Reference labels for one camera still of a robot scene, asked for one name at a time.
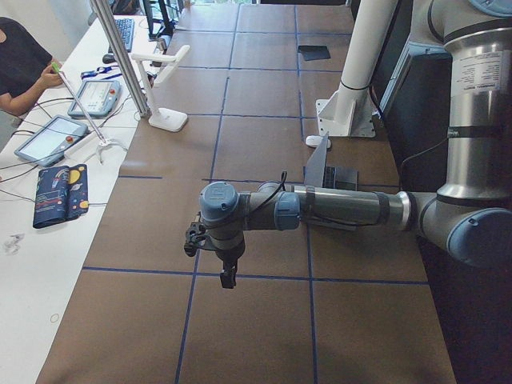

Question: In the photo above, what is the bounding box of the teach pendant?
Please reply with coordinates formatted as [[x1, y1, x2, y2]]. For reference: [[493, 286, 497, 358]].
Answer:
[[14, 115, 88, 167], [78, 80, 121, 118]]

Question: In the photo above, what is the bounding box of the black keyboard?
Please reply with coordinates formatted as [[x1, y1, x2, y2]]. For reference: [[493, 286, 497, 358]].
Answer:
[[115, 18, 135, 52]]

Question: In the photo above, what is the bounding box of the aluminium frame post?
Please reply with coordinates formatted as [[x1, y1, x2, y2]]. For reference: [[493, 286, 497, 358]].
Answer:
[[90, 0, 150, 118]]

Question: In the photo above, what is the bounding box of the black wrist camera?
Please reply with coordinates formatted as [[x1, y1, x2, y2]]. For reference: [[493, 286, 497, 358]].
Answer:
[[183, 222, 214, 257]]

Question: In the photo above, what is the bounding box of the near teach pendant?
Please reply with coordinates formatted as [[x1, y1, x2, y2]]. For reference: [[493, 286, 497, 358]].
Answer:
[[14, 115, 88, 167]]

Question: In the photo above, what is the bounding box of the white computer mouse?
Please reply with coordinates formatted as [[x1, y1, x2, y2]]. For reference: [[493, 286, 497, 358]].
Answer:
[[305, 135, 331, 149]]

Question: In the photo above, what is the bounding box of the far teach pendant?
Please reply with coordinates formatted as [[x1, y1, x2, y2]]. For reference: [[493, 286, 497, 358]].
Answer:
[[78, 80, 121, 118]]

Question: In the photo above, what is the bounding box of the black mouse pad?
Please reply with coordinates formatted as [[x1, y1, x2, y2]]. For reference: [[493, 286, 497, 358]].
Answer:
[[298, 45, 330, 62]]

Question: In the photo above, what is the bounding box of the blue lanyard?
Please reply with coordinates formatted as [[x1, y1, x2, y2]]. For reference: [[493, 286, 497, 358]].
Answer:
[[81, 65, 122, 80]]

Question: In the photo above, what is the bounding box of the white desk lamp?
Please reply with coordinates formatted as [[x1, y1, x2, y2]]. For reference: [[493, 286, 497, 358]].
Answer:
[[131, 44, 191, 131]]

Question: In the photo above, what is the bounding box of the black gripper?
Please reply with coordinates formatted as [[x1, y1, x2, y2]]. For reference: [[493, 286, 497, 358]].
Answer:
[[215, 244, 244, 289]]

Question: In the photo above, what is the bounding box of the space print pencil case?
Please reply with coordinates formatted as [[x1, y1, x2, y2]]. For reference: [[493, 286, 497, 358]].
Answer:
[[33, 164, 89, 229]]

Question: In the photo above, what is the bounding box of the metal rod with claw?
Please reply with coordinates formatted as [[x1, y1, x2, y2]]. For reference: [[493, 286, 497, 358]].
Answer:
[[50, 62, 128, 164]]

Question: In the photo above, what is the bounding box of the grey laptop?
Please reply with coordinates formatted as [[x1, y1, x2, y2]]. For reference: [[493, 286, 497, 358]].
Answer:
[[304, 146, 358, 190]]

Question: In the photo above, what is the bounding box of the seated person black shirt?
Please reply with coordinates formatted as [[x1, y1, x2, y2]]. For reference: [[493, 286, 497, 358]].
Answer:
[[1, 17, 62, 116]]

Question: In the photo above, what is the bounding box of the black desk mouse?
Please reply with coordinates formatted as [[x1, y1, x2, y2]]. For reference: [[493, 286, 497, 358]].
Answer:
[[102, 54, 116, 64]]

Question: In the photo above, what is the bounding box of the white pillar with base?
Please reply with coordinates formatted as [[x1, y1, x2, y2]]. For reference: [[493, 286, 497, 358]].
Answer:
[[316, 0, 398, 138]]

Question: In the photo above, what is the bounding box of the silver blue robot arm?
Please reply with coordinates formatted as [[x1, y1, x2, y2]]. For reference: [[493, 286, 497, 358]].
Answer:
[[184, 1, 511, 289]]

